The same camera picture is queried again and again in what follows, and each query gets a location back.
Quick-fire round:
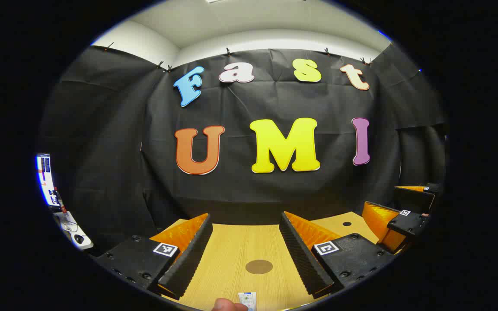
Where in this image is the white side table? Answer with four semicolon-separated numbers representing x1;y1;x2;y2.
52;209;94;250

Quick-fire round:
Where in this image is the row of black cloth clips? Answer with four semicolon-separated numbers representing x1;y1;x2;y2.
104;42;373;72

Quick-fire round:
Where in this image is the round brown coaster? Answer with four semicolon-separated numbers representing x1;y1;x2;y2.
245;259;274;275

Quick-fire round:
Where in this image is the wooden desktop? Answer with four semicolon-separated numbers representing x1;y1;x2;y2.
150;211;381;311

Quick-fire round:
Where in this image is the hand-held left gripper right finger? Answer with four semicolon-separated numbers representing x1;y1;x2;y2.
279;211;399;298

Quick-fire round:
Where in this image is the computer monitor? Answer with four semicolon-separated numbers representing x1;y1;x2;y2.
36;153;61;208

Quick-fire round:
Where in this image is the black backdrop cloth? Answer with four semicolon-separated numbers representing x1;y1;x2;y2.
37;43;448;255

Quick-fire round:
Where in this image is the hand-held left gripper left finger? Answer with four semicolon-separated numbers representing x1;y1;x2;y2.
95;213;213;299

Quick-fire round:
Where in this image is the white toothpaste tube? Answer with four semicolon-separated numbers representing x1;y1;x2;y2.
238;292;257;311

